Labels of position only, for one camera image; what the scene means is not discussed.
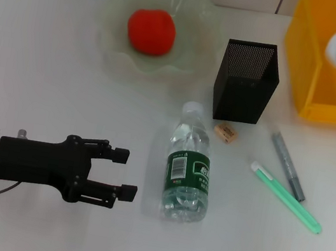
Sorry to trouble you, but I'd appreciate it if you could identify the grey marker pen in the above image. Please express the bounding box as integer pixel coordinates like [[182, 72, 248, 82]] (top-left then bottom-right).
[[261, 131, 316, 204]]

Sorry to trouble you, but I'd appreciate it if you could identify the green pen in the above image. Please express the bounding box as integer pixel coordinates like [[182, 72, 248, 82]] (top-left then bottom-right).
[[241, 159, 332, 236]]

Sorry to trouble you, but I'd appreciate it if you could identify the black mesh pen holder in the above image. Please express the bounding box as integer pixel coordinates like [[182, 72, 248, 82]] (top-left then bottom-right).
[[208, 36, 286, 130]]

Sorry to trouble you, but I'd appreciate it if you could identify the green glass fruit bowl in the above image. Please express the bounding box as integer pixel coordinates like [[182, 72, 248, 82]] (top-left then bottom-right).
[[95, 0, 226, 86]]

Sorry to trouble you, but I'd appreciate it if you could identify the clear green-label water bottle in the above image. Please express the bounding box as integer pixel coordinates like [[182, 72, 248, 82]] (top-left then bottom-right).
[[157, 98, 225, 227]]

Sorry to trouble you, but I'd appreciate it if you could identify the yellow plastic bin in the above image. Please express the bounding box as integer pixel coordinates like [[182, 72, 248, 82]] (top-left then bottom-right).
[[272, 0, 336, 126]]

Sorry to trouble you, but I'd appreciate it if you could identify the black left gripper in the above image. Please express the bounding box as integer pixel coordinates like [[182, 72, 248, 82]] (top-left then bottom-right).
[[0, 122, 146, 215]]

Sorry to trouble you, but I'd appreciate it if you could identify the red-orange toy orange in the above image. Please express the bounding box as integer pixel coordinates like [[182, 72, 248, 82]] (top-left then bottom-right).
[[122, 4, 180, 60]]

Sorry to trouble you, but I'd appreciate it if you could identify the tan eraser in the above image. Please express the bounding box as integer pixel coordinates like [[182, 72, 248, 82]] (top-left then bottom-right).
[[211, 121, 240, 146]]

